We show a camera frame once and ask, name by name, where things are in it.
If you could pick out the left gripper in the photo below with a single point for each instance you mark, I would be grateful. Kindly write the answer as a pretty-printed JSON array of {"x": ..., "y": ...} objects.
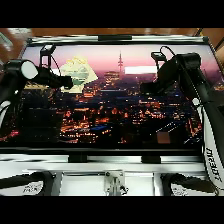
[{"x": 61, "y": 82}]

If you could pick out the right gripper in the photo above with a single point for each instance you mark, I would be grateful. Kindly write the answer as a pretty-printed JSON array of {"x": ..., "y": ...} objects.
[{"x": 152, "y": 88}]

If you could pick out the pale yellow T-shirt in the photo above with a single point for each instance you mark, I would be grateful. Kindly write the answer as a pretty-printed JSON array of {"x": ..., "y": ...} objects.
[{"x": 78, "y": 71}]

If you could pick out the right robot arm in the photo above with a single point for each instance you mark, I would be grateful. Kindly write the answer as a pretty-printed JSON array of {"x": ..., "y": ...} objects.
[{"x": 196, "y": 80}]

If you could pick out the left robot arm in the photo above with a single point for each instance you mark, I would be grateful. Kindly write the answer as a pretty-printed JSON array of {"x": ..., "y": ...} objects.
[{"x": 16, "y": 75}]

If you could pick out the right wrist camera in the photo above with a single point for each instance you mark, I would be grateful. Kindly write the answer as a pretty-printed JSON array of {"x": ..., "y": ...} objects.
[{"x": 157, "y": 56}]

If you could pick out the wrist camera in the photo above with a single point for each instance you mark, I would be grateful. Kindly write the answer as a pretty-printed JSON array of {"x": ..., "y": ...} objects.
[
  {"x": 47, "y": 50},
  {"x": 157, "y": 56}
]

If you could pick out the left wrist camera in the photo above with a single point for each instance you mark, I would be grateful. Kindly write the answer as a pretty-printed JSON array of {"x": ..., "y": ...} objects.
[{"x": 47, "y": 50}]

